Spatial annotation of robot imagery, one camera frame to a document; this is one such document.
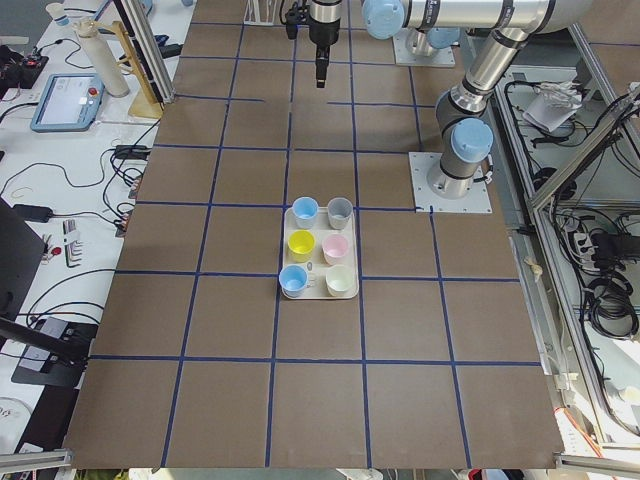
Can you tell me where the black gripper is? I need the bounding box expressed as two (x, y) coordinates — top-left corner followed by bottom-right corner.
(308, 0), (342, 89)

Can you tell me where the light blue cup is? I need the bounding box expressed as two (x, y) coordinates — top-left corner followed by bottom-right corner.
(292, 197), (319, 230)
(278, 265), (309, 298)

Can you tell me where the grey cup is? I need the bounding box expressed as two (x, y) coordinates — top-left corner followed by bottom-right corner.
(327, 197), (353, 230)

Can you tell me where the yellow cup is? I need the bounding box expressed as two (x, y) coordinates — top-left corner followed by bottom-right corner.
(287, 230), (315, 263)

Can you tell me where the pink cup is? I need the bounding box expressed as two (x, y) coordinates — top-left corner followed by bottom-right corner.
(322, 234), (349, 265)

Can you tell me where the cream white cup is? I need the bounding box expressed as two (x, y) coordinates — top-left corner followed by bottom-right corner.
(325, 265), (355, 298)

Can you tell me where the wooden stand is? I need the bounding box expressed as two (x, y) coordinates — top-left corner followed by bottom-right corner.
(94, 21), (163, 119)

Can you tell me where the cream plastic tray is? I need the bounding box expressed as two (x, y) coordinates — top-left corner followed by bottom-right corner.
(281, 207), (359, 300)

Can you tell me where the white cylinder roll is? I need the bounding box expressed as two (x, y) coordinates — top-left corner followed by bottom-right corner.
(72, 18), (130, 98)

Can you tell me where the blue teach pendant tablet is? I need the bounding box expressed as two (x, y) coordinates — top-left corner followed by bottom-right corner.
(30, 74), (104, 133)

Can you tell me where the hex key set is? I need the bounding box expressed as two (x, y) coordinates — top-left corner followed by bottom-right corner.
(62, 219), (82, 268)

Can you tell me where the black power adapter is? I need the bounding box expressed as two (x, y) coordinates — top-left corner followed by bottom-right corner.
(12, 204), (54, 223)

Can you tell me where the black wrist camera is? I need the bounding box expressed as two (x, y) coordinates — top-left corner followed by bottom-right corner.
(279, 1), (307, 40)

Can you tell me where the white wire dish rack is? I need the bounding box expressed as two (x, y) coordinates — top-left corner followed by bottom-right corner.
(243, 0), (280, 26)

